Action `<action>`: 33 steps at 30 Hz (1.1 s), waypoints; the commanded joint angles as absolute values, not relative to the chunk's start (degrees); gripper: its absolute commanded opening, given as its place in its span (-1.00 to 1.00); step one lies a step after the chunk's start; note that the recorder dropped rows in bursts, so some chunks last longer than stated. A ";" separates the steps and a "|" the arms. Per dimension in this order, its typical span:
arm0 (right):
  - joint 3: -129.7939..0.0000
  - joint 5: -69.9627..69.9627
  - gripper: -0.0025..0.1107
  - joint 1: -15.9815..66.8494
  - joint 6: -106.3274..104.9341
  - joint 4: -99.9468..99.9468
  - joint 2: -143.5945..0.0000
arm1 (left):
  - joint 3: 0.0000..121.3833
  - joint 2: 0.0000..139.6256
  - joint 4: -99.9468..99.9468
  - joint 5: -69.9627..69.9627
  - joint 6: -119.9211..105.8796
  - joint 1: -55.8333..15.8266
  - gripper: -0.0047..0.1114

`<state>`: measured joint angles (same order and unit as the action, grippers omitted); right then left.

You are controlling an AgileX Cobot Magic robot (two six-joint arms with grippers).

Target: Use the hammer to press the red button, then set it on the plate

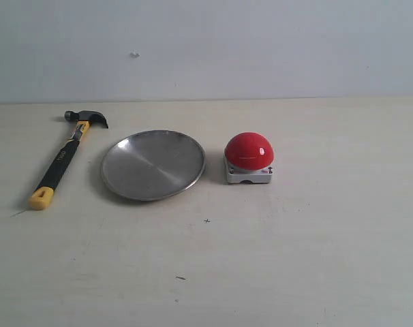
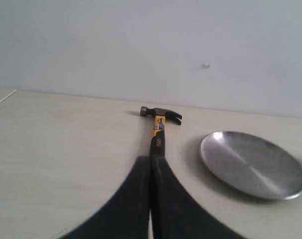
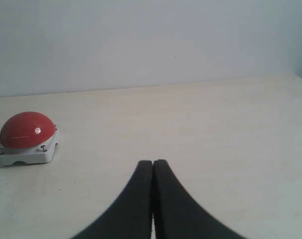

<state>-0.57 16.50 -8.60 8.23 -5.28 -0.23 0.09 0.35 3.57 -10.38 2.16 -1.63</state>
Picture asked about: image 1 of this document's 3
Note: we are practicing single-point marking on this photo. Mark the round stainless steel plate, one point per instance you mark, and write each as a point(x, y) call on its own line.
point(152, 165)

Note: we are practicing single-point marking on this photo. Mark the red dome push button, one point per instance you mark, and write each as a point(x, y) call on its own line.
point(248, 158)

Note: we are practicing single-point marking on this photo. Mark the yellow black claw hammer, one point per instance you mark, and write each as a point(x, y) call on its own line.
point(42, 196)

